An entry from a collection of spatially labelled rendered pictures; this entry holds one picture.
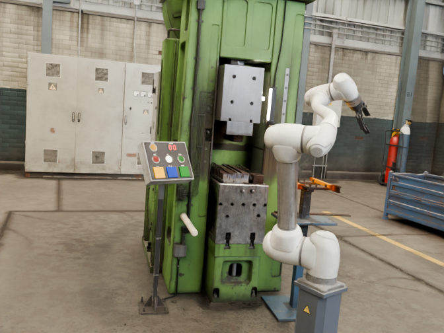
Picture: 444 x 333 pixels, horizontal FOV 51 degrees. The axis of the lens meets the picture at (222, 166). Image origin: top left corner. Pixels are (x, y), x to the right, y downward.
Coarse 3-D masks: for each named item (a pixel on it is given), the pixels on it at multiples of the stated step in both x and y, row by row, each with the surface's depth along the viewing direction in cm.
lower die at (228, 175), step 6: (228, 168) 361; (222, 174) 340; (228, 174) 340; (234, 174) 341; (240, 174) 342; (246, 174) 343; (228, 180) 340; (234, 180) 342; (240, 180) 343; (246, 180) 344
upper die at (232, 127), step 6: (216, 120) 365; (216, 126) 365; (222, 126) 346; (228, 126) 334; (234, 126) 336; (240, 126) 337; (246, 126) 338; (252, 126) 339; (222, 132) 346; (228, 132) 335; (234, 132) 336; (240, 132) 337; (246, 132) 339
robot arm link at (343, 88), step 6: (336, 78) 250; (342, 78) 248; (348, 78) 249; (330, 84) 257; (336, 84) 249; (342, 84) 248; (348, 84) 248; (354, 84) 252; (330, 90) 255; (336, 90) 252; (342, 90) 250; (348, 90) 250; (354, 90) 252; (336, 96) 255; (342, 96) 254; (348, 96) 253; (354, 96) 255
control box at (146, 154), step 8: (144, 144) 304; (160, 144) 312; (168, 144) 316; (176, 144) 320; (184, 144) 325; (144, 152) 303; (152, 152) 306; (160, 152) 309; (168, 152) 314; (176, 152) 318; (184, 152) 322; (144, 160) 303; (152, 160) 303; (160, 160) 307; (176, 160) 315; (184, 160) 319; (144, 168) 303; (152, 168) 301; (176, 168) 313; (144, 176) 304; (152, 176) 298; (192, 176) 318; (152, 184) 305
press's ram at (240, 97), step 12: (228, 72) 329; (240, 72) 331; (252, 72) 333; (228, 84) 330; (240, 84) 332; (252, 84) 334; (216, 96) 348; (228, 96) 331; (240, 96) 334; (252, 96) 336; (216, 108) 346; (228, 108) 333; (240, 108) 335; (252, 108) 337; (228, 120) 334; (240, 120) 336; (252, 120) 338
